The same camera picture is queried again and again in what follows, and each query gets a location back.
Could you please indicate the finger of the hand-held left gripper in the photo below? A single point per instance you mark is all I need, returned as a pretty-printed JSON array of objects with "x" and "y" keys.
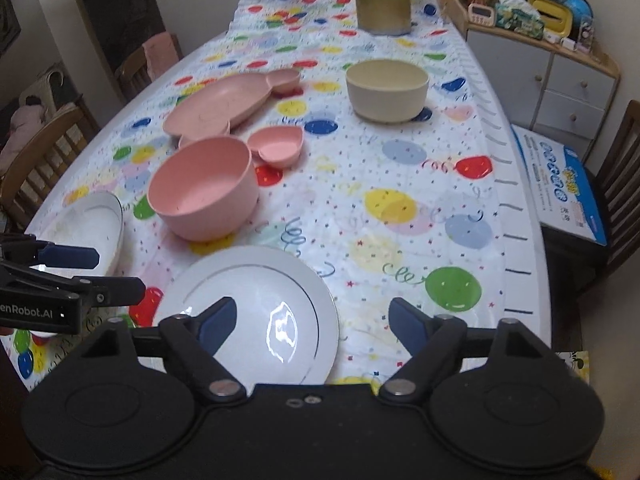
[
  {"x": 120, "y": 291},
  {"x": 70, "y": 256}
]

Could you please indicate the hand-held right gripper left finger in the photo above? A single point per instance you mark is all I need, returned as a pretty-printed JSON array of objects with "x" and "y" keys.
[{"x": 219, "y": 316}]

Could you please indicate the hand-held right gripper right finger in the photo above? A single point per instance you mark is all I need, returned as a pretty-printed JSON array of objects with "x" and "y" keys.
[{"x": 404, "y": 320}]

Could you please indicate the plain white plate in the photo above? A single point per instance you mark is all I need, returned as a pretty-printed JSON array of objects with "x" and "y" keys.
[{"x": 85, "y": 230}]

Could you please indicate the pink bowl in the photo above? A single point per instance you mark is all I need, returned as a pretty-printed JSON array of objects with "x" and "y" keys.
[{"x": 200, "y": 195}]

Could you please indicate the pink mouse-shaped divided plate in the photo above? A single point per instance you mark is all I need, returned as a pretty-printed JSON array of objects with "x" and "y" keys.
[{"x": 220, "y": 105}]

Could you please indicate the beige bowl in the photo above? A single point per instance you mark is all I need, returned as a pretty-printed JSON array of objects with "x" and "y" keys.
[{"x": 387, "y": 92}]

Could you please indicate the light wooden chair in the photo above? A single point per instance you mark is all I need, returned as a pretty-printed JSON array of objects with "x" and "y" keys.
[{"x": 45, "y": 160}]

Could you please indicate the balloon print tablecloth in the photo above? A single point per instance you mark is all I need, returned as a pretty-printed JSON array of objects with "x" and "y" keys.
[{"x": 350, "y": 185}]

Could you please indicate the yellow cartoon box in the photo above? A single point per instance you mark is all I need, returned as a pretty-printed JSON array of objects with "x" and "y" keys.
[{"x": 575, "y": 365}]

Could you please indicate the pink heart-shaped dish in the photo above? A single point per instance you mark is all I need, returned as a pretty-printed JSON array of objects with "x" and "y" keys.
[{"x": 277, "y": 146}]

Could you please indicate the wooden chair with pink cloth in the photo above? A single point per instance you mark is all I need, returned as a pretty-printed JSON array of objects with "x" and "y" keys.
[{"x": 131, "y": 72}]

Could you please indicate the blue and white flat box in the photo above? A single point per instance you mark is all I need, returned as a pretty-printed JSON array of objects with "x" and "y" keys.
[{"x": 562, "y": 180}]

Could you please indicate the pink cloth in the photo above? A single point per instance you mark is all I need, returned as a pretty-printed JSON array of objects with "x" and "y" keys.
[{"x": 159, "y": 52}]

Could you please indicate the dark wooden chair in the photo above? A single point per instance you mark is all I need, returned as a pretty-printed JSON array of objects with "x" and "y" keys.
[{"x": 620, "y": 180}]

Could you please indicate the white cabinet with wooden top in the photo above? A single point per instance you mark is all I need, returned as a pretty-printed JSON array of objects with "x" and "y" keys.
[{"x": 560, "y": 85}]

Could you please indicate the white kitchen timer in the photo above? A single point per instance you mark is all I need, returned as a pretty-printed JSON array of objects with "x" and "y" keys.
[{"x": 481, "y": 14}]

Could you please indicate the green tissue pack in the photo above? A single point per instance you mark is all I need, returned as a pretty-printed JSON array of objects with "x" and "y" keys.
[{"x": 517, "y": 17}]

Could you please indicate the yellow tissue box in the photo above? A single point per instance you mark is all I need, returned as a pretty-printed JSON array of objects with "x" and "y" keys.
[{"x": 552, "y": 15}]

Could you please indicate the blue globe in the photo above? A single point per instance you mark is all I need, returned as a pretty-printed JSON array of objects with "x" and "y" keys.
[{"x": 580, "y": 10}]

